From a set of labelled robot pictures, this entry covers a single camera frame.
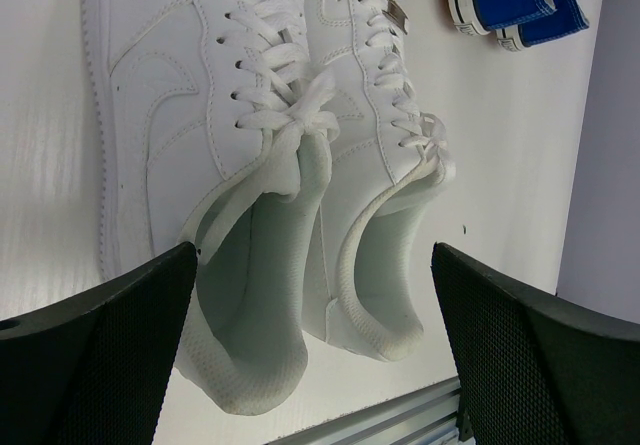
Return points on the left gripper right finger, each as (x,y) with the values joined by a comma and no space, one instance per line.
(534,368)

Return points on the white sneaker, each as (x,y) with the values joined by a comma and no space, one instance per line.
(215,132)
(389,160)

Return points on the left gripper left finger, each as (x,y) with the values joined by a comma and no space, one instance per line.
(94,368)

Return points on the aluminium mounting rail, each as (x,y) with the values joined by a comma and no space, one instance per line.
(431,415)

